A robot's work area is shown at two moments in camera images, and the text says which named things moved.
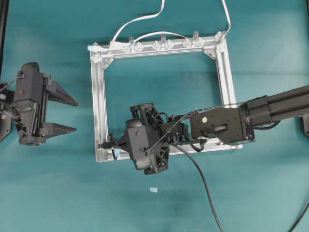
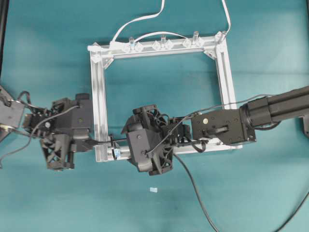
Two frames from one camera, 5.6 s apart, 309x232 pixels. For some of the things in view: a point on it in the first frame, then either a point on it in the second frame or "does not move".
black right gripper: x=162 y=132 does not move
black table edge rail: x=4 y=11 does not move
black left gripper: x=33 y=88 → x=58 y=149
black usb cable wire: x=110 y=145 → x=197 y=191
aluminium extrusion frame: x=217 y=44 does not move
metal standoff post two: x=164 y=40 does not move
